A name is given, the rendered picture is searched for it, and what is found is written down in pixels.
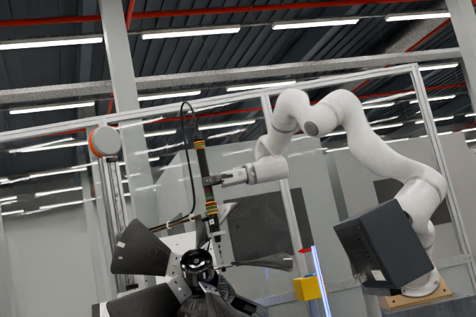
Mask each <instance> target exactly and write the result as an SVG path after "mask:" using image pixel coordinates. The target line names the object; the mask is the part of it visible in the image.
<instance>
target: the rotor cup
mask: <svg viewBox="0 0 476 317"><path fill-rule="evenodd" d="M196 258H197V259H199V262H198V263H194V262H193V260H194V259H196ZM180 267H181V274H182V278H183V279H184V280H185V282H186V284H187V285H188V286H189V288H190V289H191V291H192V294H191V295H190V296H189V297H190V298H194V299H202V298H205V293H204V292H203V290H202V289H201V288H200V286H199V284H198V282H204V283H207V284H211V285H213V286H214V287H215V288H217V287H218V284H219V277H218V274H217V272H216V271H215V270H214V265H213V257H212V256H211V254H210V253H209V252H208V251H207V250H205V249H202V248H194V249H190V250H188V251H186V252H185V253H184V254H183V255H182V256H181V259H180ZM183 272H185V273H186V277H184V273H183ZM203 273H205V279H204V277H203Z"/></svg>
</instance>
